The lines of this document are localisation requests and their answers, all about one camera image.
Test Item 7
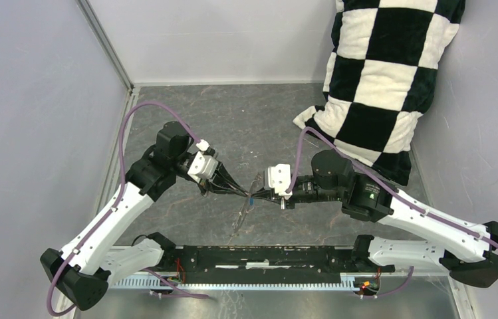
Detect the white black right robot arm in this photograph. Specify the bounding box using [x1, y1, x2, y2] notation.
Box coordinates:
[253, 150, 498, 288]

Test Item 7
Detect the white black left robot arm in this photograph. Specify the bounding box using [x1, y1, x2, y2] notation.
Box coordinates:
[40, 121, 249, 311]

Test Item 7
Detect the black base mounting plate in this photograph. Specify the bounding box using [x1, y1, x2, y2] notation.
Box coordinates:
[152, 246, 396, 284]

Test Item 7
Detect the black white checkered pillow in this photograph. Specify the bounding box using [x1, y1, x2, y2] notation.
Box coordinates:
[293, 0, 466, 186]

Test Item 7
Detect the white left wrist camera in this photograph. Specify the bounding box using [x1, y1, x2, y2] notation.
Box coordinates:
[187, 140, 219, 183]

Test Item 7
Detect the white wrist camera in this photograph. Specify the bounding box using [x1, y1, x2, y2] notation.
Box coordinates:
[187, 140, 219, 183]
[264, 163, 293, 199]

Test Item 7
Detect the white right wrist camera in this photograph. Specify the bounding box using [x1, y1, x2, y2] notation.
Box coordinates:
[264, 163, 293, 199]

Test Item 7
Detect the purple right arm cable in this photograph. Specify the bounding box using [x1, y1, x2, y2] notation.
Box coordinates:
[286, 127, 498, 300]

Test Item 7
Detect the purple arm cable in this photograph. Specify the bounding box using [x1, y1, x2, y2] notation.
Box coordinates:
[46, 100, 212, 317]
[286, 127, 498, 300]

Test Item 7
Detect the aluminium frame rail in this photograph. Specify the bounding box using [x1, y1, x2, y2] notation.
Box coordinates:
[76, 0, 136, 215]

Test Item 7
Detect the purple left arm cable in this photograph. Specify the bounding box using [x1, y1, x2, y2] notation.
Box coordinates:
[46, 100, 212, 317]

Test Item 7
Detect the white slotted cable duct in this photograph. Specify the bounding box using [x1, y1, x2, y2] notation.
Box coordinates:
[82, 274, 358, 292]

